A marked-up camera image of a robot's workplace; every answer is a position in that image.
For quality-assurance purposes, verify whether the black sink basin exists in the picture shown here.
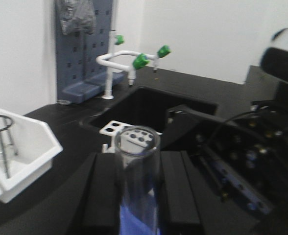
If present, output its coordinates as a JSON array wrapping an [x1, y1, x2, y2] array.
[[80, 87, 218, 151]]

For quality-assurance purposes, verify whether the white test tube rack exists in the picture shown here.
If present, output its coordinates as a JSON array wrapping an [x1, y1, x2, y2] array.
[[99, 120, 154, 153]]

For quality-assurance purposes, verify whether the grey pegboard drying rack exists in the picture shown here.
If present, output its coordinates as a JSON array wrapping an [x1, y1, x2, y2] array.
[[55, 0, 113, 104]]

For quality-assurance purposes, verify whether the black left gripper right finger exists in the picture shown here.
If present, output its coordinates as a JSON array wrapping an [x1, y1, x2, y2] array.
[[159, 151, 204, 235]]

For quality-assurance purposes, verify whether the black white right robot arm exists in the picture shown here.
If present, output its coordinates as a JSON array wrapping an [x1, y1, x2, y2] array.
[[161, 100, 288, 235]]

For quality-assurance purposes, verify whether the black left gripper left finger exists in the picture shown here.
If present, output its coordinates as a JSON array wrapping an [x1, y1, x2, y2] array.
[[66, 153, 120, 235]]

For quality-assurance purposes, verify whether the clear plastic bag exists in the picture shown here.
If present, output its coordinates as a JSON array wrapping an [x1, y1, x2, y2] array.
[[55, 0, 96, 35]]

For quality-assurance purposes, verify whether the white gooseneck lab faucet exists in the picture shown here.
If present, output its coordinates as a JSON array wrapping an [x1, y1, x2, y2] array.
[[96, 30, 171, 100]]

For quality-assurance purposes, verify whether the right white storage bin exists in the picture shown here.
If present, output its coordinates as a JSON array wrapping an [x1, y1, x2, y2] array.
[[0, 109, 63, 203]]

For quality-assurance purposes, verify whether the clear glass test tube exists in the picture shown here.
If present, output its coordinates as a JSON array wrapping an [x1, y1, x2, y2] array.
[[115, 126, 160, 235]]

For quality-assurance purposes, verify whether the black wire tripod stand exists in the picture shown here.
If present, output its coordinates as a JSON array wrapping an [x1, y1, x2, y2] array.
[[0, 115, 18, 179]]

